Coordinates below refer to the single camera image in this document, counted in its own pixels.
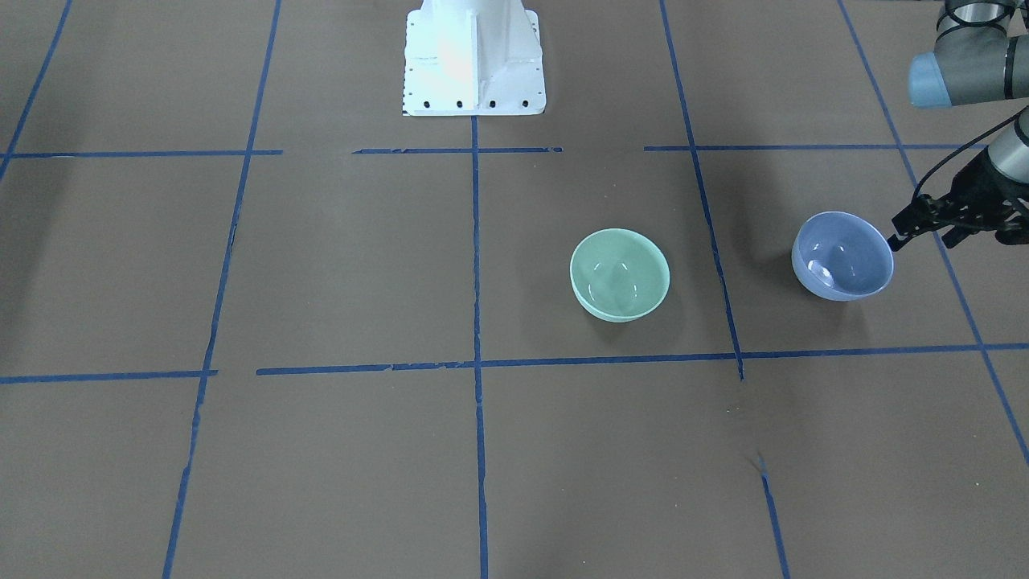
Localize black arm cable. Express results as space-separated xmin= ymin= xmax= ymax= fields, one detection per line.
xmin=912 ymin=109 xmax=1029 ymax=202

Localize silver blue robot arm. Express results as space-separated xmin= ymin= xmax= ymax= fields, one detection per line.
xmin=887 ymin=1 xmax=1028 ymax=252

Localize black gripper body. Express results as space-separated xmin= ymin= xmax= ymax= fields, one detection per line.
xmin=929 ymin=150 xmax=1028 ymax=242

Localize white pillar with base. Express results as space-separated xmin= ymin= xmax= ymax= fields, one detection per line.
xmin=401 ymin=1 xmax=547 ymax=117

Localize green bowl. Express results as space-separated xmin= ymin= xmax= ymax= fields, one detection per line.
xmin=568 ymin=228 xmax=671 ymax=323

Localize blue bowl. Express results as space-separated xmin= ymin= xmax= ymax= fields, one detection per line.
xmin=790 ymin=211 xmax=896 ymax=302

